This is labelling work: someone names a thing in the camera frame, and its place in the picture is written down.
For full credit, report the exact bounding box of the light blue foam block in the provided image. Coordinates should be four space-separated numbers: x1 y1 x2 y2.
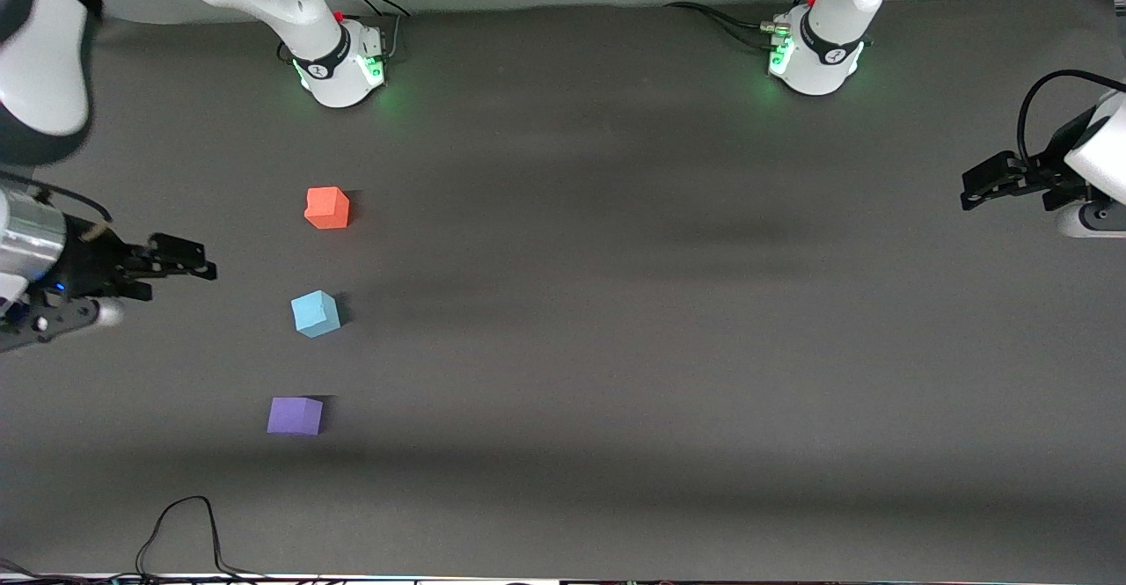
290 289 343 340

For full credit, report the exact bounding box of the orange foam block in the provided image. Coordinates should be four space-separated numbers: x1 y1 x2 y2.
304 186 351 230

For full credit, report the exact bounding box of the purple foam block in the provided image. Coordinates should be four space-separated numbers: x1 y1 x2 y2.
267 397 324 436

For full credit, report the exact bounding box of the thin black looped cable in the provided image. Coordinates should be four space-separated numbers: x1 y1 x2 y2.
135 495 267 582

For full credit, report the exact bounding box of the black right arm base cable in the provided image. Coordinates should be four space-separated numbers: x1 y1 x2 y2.
327 0 413 63

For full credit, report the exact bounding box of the black arm base cable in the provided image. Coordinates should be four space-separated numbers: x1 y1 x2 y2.
663 0 824 51
327 0 413 63

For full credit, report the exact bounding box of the black left arm base cable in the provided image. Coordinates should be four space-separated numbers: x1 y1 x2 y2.
663 0 824 51

